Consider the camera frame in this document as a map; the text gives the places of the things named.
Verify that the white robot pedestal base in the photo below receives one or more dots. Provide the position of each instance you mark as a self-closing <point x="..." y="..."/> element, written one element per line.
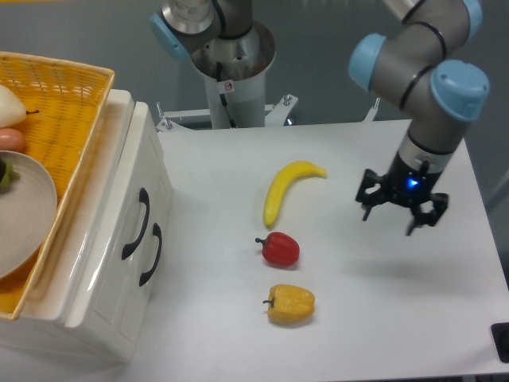
<point x="234" y="74"/>

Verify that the black corner object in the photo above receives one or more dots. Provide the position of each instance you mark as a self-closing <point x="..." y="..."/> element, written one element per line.
<point x="500" y="334"/>

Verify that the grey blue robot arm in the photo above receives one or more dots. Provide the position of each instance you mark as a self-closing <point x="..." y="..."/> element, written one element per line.
<point x="412" y="71"/>

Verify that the white top drawer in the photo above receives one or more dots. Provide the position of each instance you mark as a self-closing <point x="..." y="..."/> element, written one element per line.
<point x="110" y="306"/>

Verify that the dark purple eggplant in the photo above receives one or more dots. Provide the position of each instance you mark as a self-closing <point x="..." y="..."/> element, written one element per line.
<point x="8" y="175"/>

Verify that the red bell pepper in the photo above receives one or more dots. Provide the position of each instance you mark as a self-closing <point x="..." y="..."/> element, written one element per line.
<point x="279" y="249"/>

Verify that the black lower drawer handle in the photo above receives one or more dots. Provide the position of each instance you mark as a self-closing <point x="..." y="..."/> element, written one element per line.
<point x="147" y="275"/>

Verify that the white drawer cabinet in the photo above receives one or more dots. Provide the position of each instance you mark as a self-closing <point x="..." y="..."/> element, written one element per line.
<point x="41" y="324"/>

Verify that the white pear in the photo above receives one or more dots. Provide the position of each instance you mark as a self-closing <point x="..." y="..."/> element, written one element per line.
<point x="13" y="111"/>

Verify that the yellow bell pepper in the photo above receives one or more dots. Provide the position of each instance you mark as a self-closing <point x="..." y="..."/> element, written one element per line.
<point x="289" y="304"/>

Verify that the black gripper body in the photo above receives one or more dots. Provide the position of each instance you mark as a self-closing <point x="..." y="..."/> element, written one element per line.
<point x="411" y="186"/>

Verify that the grey round plate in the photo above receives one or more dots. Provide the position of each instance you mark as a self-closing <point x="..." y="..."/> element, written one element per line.
<point x="28" y="210"/>

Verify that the orange pink egg fruit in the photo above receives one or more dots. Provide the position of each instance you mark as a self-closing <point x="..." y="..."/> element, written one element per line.
<point x="12" y="140"/>

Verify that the yellow woven basket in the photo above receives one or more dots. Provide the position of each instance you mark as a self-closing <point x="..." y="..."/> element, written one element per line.
<point x="70" y="97"/>

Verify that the yellow banana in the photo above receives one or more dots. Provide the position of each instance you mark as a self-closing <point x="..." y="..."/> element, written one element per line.
<point x="281" y="183"/>

